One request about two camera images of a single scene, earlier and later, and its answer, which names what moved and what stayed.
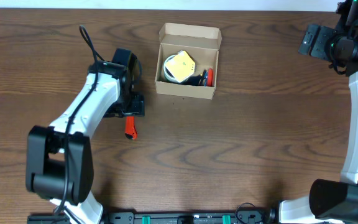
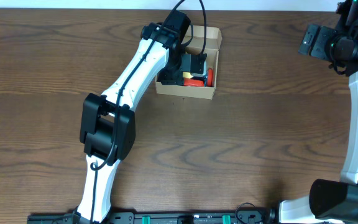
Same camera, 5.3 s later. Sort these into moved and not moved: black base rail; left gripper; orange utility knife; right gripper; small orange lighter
Moved: left gripper; orange utility knife
Not moved: right gripper; black base rail; small orange lighter
